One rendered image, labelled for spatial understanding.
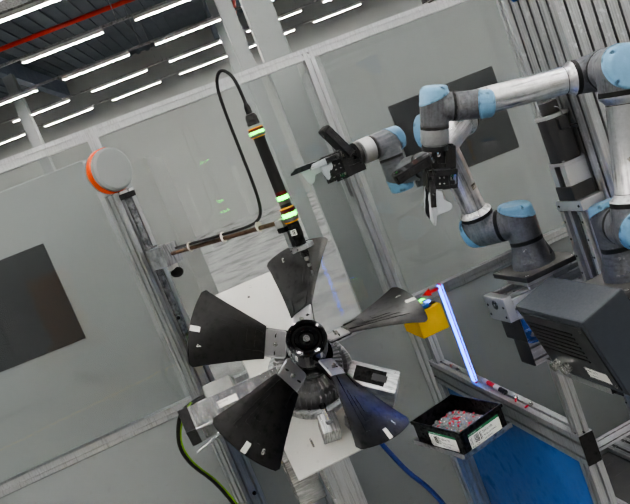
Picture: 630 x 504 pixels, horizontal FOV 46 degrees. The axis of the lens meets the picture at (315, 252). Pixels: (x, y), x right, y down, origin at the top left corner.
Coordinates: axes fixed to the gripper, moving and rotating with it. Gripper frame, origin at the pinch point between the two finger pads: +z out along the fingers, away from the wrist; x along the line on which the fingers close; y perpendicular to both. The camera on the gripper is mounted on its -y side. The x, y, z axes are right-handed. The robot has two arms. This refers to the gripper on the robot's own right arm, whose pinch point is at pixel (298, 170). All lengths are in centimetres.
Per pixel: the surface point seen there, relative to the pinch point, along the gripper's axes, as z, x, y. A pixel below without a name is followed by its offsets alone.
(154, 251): 37, 54, 9
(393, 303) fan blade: -11.6, -3.0, 47.0
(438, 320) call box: -34, 14, 64
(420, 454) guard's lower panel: -32, 65, 128
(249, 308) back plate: 18, 39, 38
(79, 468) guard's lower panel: 87, 85, 73
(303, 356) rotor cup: 22, -6, 48
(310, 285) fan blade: 7.1, 6.8, 33.1
